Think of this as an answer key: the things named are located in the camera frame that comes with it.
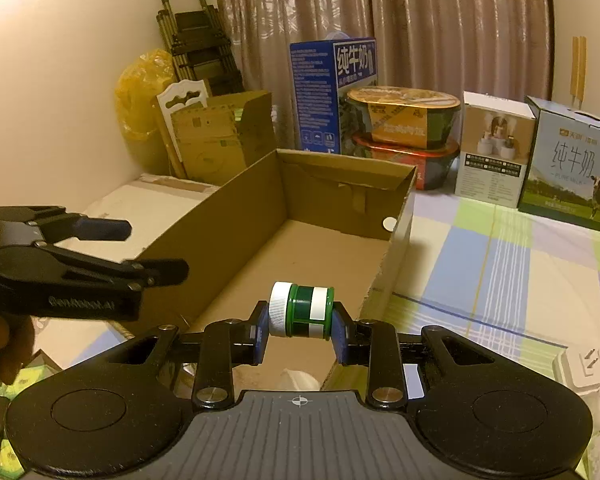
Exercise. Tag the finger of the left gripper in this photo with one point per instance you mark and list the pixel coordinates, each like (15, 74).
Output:
(26, 225)
(50, 265)

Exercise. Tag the green white tape roll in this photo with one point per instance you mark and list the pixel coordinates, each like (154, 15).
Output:
(300, 311)

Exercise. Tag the white product box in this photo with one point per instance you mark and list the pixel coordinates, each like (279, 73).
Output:
(495, 147)

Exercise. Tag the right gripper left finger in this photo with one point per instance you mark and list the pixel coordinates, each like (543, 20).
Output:
(226, 344)

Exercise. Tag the folded cardboard boxes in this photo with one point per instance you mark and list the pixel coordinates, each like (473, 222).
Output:
(214, 144)

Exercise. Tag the light blue milk box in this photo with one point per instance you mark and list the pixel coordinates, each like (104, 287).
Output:
(563, 176)

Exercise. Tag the top instant noodle bowl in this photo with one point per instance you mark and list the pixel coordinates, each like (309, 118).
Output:
(416, 118)

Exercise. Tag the left hand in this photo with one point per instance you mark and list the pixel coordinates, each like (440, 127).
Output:
(16, 345)

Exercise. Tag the white patterned bed sheet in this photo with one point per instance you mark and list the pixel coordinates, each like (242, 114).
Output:
(151, 205)

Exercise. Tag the checkered tablecloth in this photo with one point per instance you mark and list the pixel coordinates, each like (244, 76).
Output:
(521, 285)

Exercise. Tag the yellow plastic bag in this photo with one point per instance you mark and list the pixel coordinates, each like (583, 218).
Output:
(134, 96)

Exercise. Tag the white carved chair back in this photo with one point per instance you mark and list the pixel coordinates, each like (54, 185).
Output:
(181, 94)

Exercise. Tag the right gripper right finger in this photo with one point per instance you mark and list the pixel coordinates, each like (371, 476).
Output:
(375, 345)

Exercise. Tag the black folding hand cart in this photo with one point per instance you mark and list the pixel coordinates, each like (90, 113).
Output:
(200, 48)

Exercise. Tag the bottom red noodle bowl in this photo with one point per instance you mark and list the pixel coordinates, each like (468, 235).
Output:
(433, 166)

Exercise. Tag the brown cardboard tray box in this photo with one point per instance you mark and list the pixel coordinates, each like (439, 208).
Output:
(301, 217)

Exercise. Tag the brown curtain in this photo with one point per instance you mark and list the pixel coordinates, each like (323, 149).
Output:
(501, 47)

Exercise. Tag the blue milk carton box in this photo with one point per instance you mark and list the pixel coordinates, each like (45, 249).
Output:
(323, 72)

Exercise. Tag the wooden wall strip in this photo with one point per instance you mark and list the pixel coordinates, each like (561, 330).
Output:
(579, 65)

